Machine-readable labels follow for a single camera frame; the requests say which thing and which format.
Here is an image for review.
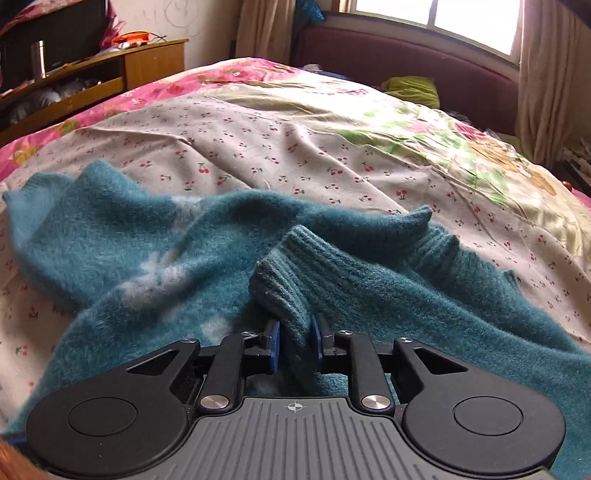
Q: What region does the blue plastic bag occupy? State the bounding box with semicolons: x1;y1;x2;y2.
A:
295;0;328;26

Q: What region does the pink floral cloth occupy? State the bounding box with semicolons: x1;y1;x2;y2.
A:
0;0;123;47

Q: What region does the reddish brown cloth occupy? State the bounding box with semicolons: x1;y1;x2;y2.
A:
0;438;47;480

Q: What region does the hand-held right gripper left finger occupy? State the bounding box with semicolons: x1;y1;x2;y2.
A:
127;320;281;415

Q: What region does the floral cherry print bed sheet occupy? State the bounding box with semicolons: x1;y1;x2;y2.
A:
0;58;591;435

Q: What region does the maroon padded headboard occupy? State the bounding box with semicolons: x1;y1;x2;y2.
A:
295;25;520;134

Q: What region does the black television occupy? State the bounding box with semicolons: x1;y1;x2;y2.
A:
0;0;109;90

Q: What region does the teal knitted sweater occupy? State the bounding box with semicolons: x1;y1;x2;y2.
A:
2;160;591;425

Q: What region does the window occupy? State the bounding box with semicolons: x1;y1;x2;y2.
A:
339;0;525;70

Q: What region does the beige curtain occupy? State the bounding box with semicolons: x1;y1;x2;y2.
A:
235;0;296;65
517;0;591;171

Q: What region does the pile of books and papers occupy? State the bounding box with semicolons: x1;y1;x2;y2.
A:
558;138;591;195

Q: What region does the orange object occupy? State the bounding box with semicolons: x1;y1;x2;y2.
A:
113;31;151;49

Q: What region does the wooden cabinet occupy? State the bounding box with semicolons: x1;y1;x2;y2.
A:
0;38;190;146

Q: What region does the green cloth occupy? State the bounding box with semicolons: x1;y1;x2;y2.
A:
381;76;439;109

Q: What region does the metal cup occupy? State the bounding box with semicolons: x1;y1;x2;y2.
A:
31;41;47;79

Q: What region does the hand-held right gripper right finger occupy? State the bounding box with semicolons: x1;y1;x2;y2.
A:
311;314;468;411

